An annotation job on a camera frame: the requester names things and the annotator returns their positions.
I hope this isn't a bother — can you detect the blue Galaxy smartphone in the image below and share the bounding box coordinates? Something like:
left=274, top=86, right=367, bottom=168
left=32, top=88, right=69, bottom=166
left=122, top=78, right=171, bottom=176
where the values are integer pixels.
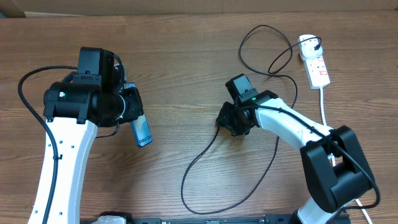
left=123, top=82, right=153, bottom=148

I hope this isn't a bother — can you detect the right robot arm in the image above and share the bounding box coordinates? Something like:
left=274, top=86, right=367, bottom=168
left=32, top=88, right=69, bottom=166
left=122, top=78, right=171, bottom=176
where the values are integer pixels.
left=216, top=74, right=376, bottom=223

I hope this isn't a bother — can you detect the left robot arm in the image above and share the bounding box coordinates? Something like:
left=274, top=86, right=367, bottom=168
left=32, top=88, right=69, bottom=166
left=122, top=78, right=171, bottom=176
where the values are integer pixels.
left=21, top=47, right=152, bottom=223

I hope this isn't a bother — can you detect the white charger plug adapter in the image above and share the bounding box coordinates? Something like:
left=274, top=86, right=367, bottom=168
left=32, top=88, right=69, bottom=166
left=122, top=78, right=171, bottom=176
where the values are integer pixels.
left=298, top=34, right=323, bottom=61

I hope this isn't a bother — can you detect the white power strip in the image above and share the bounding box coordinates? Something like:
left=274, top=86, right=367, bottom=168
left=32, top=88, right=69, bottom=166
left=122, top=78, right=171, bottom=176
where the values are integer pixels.
left=303, top=56, right=330, bottom=90

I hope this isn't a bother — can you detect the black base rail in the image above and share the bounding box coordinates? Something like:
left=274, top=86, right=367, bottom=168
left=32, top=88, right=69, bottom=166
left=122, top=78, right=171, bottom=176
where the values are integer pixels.
left=80, top=212, right=301, bottom=224

